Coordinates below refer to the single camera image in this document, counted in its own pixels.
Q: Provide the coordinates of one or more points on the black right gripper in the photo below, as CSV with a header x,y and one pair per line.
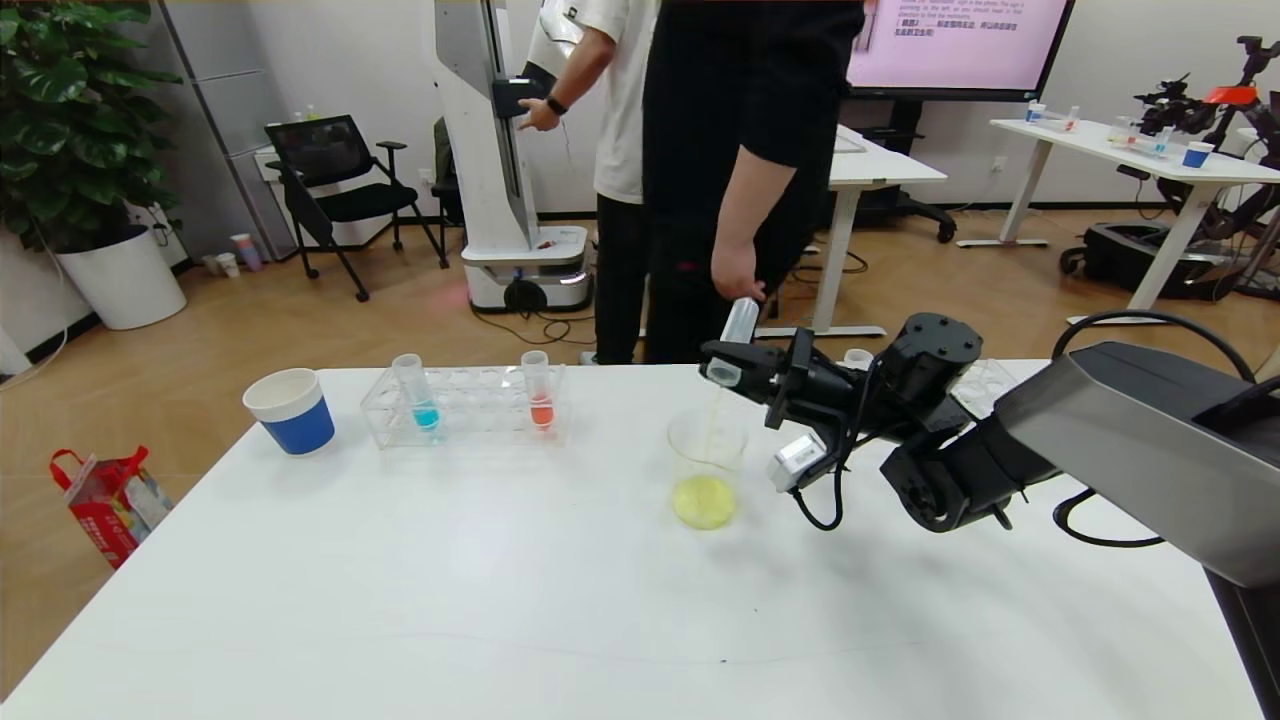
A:
x,y
798,374

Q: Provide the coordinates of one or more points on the yellow pigment test tube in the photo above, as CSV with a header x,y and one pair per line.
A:
x,y
742,320

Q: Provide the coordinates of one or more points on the red pigment test tube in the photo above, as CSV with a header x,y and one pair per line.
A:
x,y
540,410
858,358

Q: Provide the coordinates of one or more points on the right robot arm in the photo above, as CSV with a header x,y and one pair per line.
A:
x,y
1130,450

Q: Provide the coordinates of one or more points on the clear glass beaker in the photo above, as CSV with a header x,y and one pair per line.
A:
x,y
705,500

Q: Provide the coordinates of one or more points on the clear plastic test tube rack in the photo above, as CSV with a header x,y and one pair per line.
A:
x,y
478,410
985,385

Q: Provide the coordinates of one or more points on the blue pigment test tube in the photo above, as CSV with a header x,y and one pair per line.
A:
x,y
424,415

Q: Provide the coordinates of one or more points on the black display stand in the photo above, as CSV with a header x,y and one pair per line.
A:
x,y
900,205

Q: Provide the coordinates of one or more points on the grey flat tray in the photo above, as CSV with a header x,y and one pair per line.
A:
x,y
852,146

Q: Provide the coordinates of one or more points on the person in white shirt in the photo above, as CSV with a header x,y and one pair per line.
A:
x,y
625,120

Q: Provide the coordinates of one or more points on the person in black clothes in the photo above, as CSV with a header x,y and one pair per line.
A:
x,y
740,80

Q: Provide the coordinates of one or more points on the white mobile robot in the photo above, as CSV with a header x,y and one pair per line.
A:
x,y
480,150

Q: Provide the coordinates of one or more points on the black mobile robot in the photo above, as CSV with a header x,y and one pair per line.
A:
x,y
1130,258

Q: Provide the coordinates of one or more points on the long white desk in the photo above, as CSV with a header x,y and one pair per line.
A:
x,y
1085,140

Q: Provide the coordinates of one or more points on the blue white paper cup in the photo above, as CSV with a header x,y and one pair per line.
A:
x,y
296,425

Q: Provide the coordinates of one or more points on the black office chair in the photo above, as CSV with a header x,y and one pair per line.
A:
x,y
330,150

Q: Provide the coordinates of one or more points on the small blue paper cup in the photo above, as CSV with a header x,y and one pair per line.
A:
x,y
1196,156

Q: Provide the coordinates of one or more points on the small white cup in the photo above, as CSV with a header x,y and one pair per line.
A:
x,y
227,266

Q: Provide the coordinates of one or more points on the grey metal cabinet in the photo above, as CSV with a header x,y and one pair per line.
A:
x,y
230,100

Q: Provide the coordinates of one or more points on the white plant pot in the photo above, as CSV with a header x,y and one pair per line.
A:
x,y
125,283

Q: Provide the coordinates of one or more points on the red gift bag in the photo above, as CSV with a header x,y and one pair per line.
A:
x,y
110,512

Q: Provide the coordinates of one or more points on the green leafy plant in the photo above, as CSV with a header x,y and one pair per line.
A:
x,y
70,130

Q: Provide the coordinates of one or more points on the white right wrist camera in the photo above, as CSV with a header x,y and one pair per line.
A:
x,y
798,462

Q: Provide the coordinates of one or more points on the large wall display screen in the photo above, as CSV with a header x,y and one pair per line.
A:
x,y
960,60

